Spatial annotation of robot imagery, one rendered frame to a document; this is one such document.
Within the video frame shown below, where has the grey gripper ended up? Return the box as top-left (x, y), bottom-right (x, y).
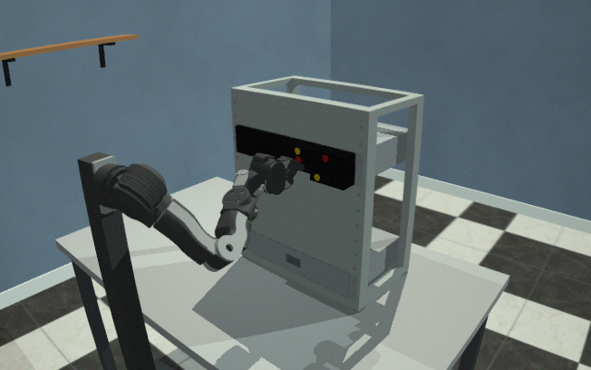
top-left (249, 153), bottom-right (305, 195)

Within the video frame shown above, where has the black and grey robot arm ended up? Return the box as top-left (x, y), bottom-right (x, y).
top-left (92, 156), bottom-right (266, 272)

